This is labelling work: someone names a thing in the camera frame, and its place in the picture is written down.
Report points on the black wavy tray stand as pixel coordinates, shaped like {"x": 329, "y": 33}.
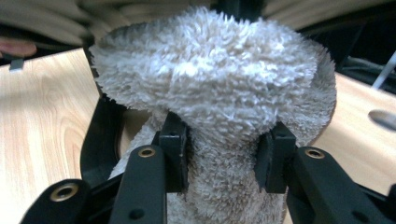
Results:
{"x": 99, "y": 140}

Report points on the grey white fluffy cloth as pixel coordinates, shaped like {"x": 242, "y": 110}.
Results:
{"x": 211, "y": 77}

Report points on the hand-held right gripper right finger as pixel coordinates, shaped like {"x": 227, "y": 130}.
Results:
{"x": 275, "y": 161}

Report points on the white metal stand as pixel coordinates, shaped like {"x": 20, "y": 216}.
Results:
{"x": 384, "y": 71}

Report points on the grey round table grommet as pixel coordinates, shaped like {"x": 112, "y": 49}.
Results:
{"x": 384, "y": 119}

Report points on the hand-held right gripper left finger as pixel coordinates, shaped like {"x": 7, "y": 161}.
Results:
{"x": 176, "y": 155}

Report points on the small grey tape tab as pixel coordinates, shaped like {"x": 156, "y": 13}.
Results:
{"x": 16, "y": 65}

